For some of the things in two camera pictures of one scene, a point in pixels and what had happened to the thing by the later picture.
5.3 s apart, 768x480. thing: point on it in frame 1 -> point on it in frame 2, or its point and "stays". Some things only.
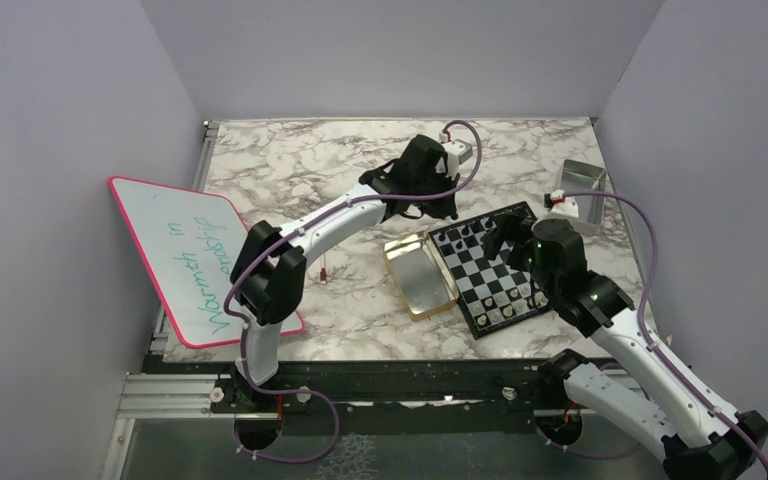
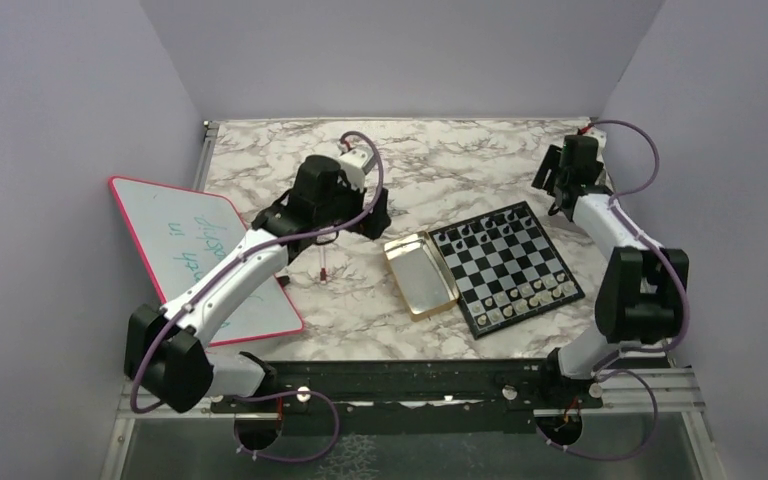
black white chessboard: [495, 293] stays
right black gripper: [509, 226] -> [544, 177]
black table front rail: [347, 388] stays
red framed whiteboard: [188, 241] stays
